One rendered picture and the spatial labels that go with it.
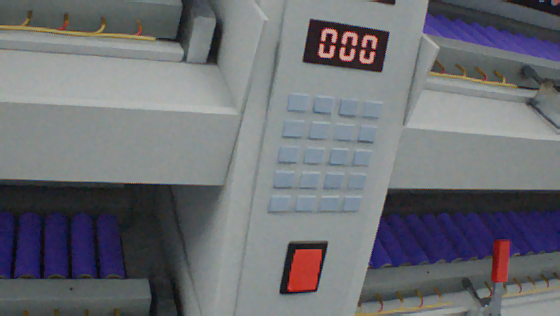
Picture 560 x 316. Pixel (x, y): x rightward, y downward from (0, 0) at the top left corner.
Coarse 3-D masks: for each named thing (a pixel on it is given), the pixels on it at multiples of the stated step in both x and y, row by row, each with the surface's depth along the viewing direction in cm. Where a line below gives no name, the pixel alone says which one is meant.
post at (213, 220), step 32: (256, 0) 26; (416, 0) 28; (416, 32) 29; (256, 96) 27; (256, 128) 27; (256, 160) 28; (384, 160) 31; (192, 192) 36; (224, 192) 29; (384, 192) 32; (192, 224) 35; (224, 224) 29; (192, 256) 35; (224, 256) 29; (224, 288) 30; (352, 288) 33
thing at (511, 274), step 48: (432, 192) 57; (480, 192) 59; (528, 192) 62; (384, 240) 49; (432, 240) 51; (480, 240) 53; (528, 240) 56; (384, 288) 44; (432, 288) 46; (480, 288) 50; (528, 288) 51
